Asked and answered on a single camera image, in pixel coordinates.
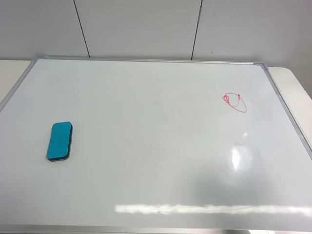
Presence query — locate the blue whiteboard eraser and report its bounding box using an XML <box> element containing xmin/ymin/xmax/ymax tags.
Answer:
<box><xmin>46</xmin><ymin>122</ymin><xmax>73</xmax><ymax>161</ymax></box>

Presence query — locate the red marker scribble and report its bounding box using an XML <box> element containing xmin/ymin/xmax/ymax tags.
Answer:
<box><xmin>222</xmin><ymin>92</ymin><xmax>247</xmax><ymax>113</ymax></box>

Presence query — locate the white whiteboard with aluminium frame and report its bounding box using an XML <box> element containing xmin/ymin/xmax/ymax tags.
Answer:
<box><xmin>0</xmin><ymin>57</ymin><xmax>312</xmax><ymax>234</ymax></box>

